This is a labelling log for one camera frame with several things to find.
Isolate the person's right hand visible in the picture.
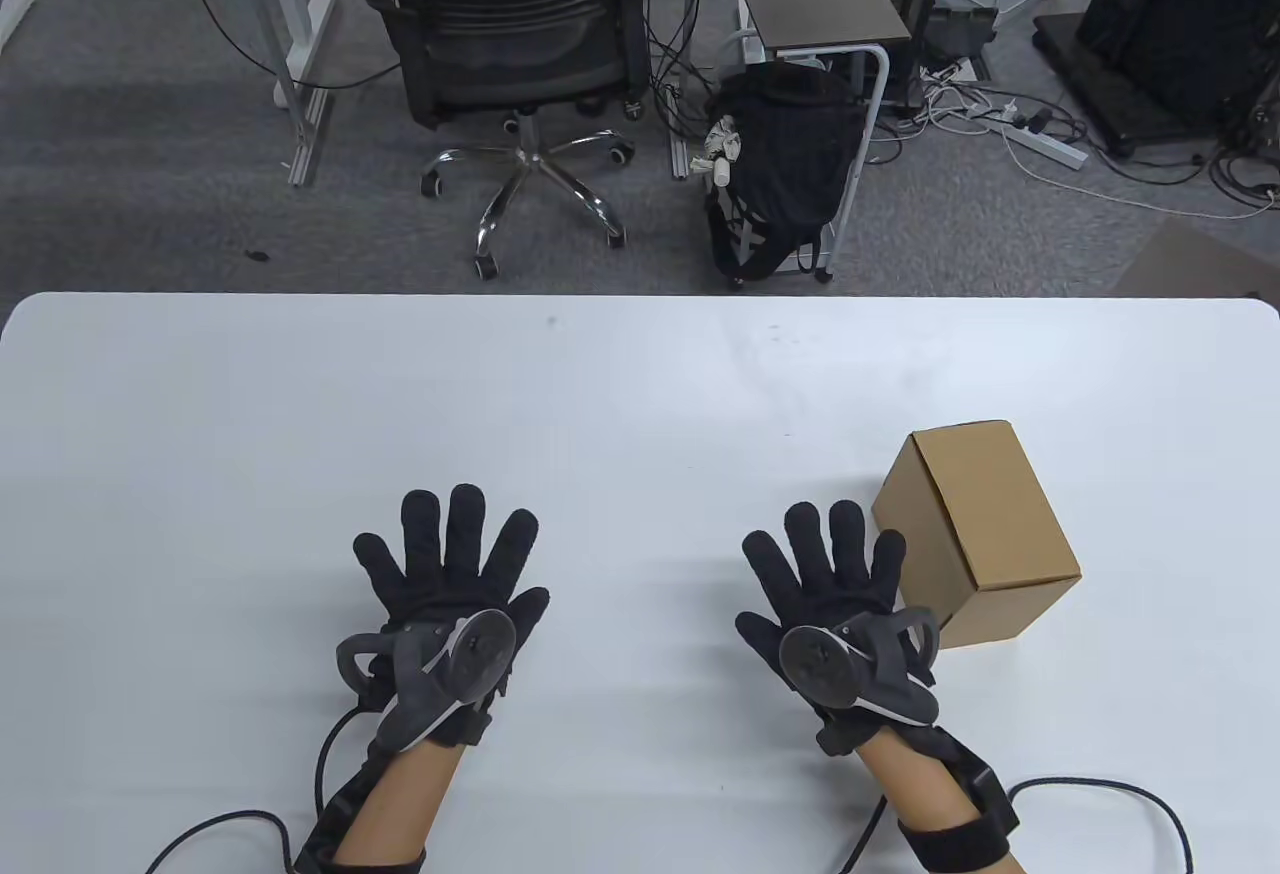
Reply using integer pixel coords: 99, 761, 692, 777
735, 499, 943, 757

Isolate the person's left hand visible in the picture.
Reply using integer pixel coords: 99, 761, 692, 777
352, 484, 551, 751

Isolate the brown cardboard mailer box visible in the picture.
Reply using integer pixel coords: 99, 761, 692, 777
872, 420, 1083, 651

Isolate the black mesh office chair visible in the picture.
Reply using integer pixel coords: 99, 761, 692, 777
353, 0, 661, 280

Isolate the grey right hand controller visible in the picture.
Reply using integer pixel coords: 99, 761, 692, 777
778, 604, 943, 727

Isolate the grey hand controller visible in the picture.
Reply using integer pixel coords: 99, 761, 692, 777
335, 609, 518, 753
778, 604, 943, 727

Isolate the grey left hand controller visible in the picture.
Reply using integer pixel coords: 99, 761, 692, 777
335, 609, 518, 753

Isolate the black backpack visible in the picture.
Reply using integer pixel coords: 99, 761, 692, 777
703, 64, 869, 290

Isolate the white backpack charm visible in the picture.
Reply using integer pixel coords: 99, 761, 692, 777
700, 114, 743, 187

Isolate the white power strip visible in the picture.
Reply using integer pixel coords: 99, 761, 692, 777
1003, 119, 1089, 172

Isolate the flat brown cardboard sheet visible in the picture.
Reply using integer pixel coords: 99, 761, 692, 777
1112, 217, 1280, 300

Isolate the white slim desk leg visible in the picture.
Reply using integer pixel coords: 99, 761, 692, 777
668, 0, 703, 180

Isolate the black monitor stand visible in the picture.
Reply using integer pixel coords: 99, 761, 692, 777
1033, 0, 1280, 160

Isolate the black left glove cable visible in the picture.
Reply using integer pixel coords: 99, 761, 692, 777
145, 704, 391, 874

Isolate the black glove cable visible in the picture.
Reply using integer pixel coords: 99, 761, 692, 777
145, 704, 391, 874
835, 777, 1196, 874

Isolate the black right wrist strap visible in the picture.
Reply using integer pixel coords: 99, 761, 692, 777
895, 729, 1021, 874

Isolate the black right glove cable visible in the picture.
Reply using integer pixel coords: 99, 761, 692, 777
835, 777, 1196, 874

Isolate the tangle of floor cables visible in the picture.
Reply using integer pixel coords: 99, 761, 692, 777
880, 54, 1280, 220

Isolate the white desk leg frame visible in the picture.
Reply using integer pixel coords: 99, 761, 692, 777
210, 0, 337, 187

